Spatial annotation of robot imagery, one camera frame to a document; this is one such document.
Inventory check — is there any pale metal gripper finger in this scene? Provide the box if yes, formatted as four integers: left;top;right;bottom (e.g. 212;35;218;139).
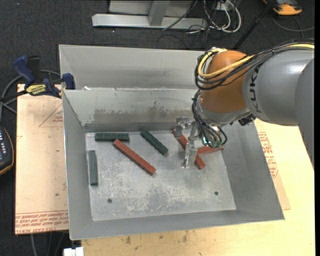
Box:
181;142;199;169
174;116;192;139

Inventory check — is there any red-brown flat block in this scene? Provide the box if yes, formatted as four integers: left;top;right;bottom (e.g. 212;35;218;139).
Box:
112;138;157;177
171;128;206;171
196;145;225;156

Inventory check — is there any dark green flat block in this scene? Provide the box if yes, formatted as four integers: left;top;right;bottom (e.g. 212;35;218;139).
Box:
94;132;130;142
139;129;169;157
87;149;99;187

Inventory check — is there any grey metal bin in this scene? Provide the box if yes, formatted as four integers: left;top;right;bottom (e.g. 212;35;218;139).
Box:
58;44;286;241

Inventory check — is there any brown cardboard board, red print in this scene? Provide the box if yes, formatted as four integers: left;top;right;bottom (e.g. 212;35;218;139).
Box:
14;83;292;236

